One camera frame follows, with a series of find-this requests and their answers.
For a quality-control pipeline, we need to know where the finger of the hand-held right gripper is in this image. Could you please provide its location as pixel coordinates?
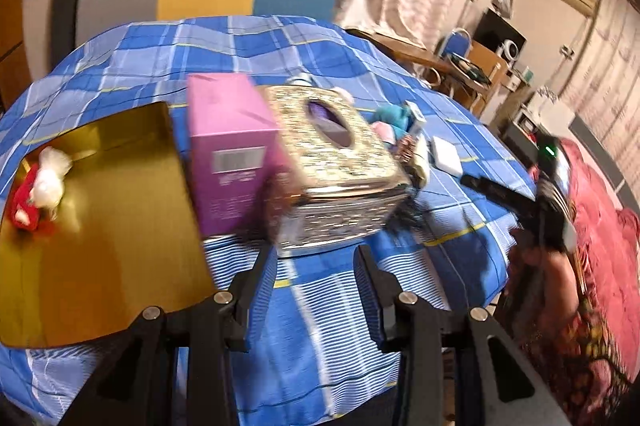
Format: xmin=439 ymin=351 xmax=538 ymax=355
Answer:
xmin=460 ymin=173 xmax=543 ymax=232

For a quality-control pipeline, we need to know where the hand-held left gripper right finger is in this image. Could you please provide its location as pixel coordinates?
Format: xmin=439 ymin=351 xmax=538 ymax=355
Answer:
xmin=354 ymin=246 xmax=571 ymax=426

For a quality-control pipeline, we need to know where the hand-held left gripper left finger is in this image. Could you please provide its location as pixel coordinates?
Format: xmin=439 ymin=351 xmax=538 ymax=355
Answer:
xmin=60 ymin=248 xmax=275 ymax=426

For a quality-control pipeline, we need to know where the teal plush bear pink dress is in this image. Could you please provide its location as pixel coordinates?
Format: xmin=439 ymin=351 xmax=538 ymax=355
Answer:
xmin=371 ymin=105 xmax=410 ymax=141

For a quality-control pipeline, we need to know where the gold metal tin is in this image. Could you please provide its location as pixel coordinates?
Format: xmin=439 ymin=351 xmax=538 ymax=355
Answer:
xmin=0 ymin=101 xmax=217 ymax=348

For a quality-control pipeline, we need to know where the person's right hand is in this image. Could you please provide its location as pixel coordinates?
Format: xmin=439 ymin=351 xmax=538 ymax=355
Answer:
xmin=506 ymin=226 xmax=578 ymax=342

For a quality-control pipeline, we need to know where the red quilt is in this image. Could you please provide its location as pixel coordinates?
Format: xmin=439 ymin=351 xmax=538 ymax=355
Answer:
xmin=557 ymin=138 xmax=640 ymax=412

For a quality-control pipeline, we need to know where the white small box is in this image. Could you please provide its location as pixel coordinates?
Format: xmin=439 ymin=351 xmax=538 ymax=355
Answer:
xmin=431 ymin=135 xmax=465 ymax=173

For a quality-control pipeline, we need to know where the brown patterned pouch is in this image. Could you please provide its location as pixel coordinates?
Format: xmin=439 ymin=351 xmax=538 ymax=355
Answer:
xmin=395 ymin=135 xmax=432 ymax=187

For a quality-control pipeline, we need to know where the pink cardboard box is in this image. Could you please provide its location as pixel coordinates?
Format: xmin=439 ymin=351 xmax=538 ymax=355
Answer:
xmin=186 ymin=73 xmax=293 ymax=238

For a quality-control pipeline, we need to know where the small white fan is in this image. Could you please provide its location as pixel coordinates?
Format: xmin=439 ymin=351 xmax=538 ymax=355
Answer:
xmin=499 ymin=38 xmax=522 ymax=63

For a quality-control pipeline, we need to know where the wooden desk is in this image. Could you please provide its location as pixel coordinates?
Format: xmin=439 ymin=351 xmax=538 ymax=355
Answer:
xmin=345 ymin=27 xmax=507 ymax=117

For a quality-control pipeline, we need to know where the blue chair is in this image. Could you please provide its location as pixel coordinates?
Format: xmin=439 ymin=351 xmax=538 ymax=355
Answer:
xmin=436 ymin=28 xmax=474 ymax=63

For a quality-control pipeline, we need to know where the black monitor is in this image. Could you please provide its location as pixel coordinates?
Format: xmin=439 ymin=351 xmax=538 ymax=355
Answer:
xmin=472 ymin=8 xmax=528 ymax=53

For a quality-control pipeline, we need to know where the blue checkered bedsheet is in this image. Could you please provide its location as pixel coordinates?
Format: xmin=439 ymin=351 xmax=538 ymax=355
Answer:
xmin=0 ymin=13 xmax=540 ymax=426

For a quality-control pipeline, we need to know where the red and white plush toy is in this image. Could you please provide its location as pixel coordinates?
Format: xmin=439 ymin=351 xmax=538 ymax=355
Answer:
xmin=9 ymin=146 xmax=75 ymax=233

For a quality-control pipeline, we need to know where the wooden wardrobe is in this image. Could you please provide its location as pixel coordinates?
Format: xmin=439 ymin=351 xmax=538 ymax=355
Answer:
xmin=0 ymin=0 xmax=32 ymax=109

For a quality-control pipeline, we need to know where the black padded post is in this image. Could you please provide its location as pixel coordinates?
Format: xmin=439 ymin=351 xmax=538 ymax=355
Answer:
xmin=51 ymin=0 xmax=92 ymax=73

